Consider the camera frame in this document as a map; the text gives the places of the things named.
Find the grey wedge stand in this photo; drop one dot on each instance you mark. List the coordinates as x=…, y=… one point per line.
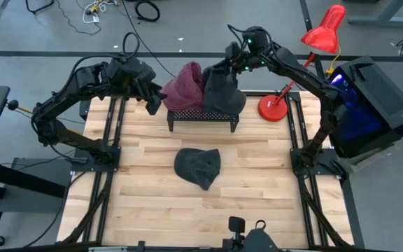
x=366, y=161

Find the black boxy device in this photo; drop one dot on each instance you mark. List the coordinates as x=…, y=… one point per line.
x=236, y=224

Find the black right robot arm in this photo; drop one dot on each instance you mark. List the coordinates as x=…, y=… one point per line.
x=299, y=73

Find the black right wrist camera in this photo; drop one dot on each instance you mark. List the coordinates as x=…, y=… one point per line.
x=233, y=49

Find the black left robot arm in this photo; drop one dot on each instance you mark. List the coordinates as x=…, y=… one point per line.
x=65, y=101

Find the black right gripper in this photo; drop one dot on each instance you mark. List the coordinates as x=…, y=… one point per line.
x=243, y=63

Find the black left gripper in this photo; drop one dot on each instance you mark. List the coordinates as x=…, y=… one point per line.
x=142, y=78

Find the yellow rod with black knob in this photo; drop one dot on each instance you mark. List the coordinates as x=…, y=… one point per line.
x=12, y=104

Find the red desk lamp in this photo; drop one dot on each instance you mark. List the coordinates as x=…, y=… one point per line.
x=273, y=108

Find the black computer case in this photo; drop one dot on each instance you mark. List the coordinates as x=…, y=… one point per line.
x=380, y=91

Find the black mesh rack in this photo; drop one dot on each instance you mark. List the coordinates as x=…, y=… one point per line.
x=205, y=115

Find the dark floor plate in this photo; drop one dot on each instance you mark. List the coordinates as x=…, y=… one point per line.
x=47, y=168

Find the grey desk leg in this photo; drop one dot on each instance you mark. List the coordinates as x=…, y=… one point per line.
x=380, y=20

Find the black bag with loop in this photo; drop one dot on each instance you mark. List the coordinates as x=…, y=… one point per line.
x=261, y=241

